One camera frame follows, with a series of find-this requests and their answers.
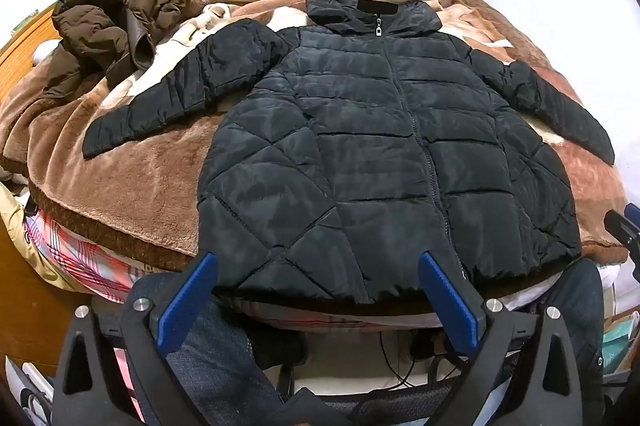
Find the teal paper bag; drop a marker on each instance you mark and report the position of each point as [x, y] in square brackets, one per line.
[620, 341]

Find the person's left leg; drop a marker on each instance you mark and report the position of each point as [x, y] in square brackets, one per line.
[220, 356]

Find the beige printed cloth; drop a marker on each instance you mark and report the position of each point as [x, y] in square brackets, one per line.
[15, 226]

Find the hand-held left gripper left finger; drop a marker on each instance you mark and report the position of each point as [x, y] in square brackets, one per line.
[190, 298]

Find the person's right leg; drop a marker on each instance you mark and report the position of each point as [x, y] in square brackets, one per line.
[575, 291]

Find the plaid bed sheet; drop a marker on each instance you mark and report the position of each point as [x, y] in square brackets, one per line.
[85, 256]

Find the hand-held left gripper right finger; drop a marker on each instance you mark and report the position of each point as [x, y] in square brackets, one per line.
[447, 301]

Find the person's leg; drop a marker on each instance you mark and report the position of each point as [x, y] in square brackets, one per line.
[575, 291]
[220, 356]

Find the brown puffer jacket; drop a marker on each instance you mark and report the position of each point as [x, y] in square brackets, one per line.
[100, 15]

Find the paw print fleece blanket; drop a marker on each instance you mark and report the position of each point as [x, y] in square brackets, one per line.
[150, 176]

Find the black puffer jacket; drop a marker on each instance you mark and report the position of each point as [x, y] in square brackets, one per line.
[350, 145]

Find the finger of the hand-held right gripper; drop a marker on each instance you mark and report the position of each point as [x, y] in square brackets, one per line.
[619, 227]

